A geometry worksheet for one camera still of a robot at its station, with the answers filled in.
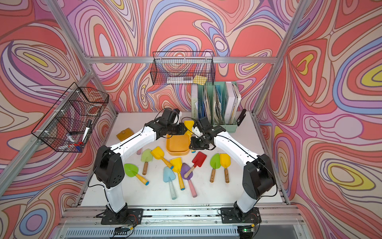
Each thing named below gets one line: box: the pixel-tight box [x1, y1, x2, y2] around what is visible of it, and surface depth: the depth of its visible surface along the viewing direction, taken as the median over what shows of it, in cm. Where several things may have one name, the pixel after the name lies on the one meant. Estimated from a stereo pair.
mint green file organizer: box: [191, 81, 242, 133], surface depth 100 cm
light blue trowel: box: [163, 166, 177, 200], surface depth 88 cm
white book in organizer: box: [224, 81, 242, 125], surface depth 100 cm
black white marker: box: [81, 119, 93, 143], surface depth 70 cm
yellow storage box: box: [165, 133, 191, 156], surface depth 99 cm
